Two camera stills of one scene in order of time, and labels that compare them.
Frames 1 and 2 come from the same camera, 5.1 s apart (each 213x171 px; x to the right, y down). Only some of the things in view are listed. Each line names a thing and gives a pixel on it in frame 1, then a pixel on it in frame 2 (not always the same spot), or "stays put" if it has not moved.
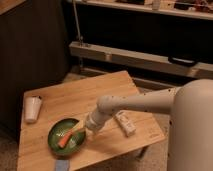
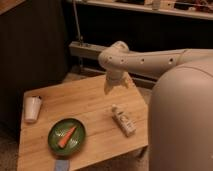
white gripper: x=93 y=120 to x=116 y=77
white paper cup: x=32 y=108 stays put
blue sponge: x=62 y=165 stays put
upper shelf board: x=147 y=7 stays put
